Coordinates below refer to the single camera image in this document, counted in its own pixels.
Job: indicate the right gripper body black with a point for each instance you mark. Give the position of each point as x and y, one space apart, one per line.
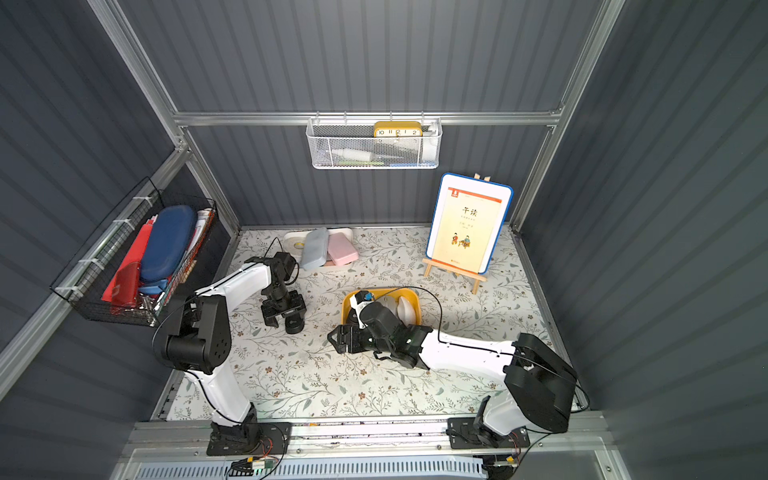
349 335

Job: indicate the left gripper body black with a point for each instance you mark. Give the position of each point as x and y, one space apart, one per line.
282 306

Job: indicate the black mouse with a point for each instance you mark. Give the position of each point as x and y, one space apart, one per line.
294 324

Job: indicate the yellow plastic storage box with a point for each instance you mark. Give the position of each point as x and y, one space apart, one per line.
408 293

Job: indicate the white mouse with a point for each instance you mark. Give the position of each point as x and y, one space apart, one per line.
405 311

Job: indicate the silver mouse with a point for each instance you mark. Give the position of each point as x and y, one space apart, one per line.
390 303

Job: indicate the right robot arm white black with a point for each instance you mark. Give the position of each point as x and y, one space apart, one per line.
540 385

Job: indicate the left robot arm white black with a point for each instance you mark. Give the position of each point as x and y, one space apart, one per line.
195 336

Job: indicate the pink box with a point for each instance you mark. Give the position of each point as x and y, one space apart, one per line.
341 250

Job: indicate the grey pencil case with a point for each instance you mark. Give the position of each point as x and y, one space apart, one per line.
314 253

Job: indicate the white tape roll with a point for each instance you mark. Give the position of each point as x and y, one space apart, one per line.
294 244

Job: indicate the white tray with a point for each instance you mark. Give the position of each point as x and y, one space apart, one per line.
329 265

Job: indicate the blue pencil case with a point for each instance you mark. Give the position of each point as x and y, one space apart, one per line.
168 241

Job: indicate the red folder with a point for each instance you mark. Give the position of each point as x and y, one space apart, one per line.
122 290

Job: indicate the yellow clock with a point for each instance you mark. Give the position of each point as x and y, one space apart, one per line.
398 129

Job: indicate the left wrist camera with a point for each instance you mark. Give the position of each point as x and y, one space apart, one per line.
285 268

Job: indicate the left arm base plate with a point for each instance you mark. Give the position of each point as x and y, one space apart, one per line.
249 439

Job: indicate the black wire side basket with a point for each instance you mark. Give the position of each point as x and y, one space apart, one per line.
83 281

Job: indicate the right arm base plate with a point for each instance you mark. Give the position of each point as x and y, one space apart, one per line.
465 433

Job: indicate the white wire wall basket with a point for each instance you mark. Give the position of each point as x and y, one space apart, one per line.
349 143

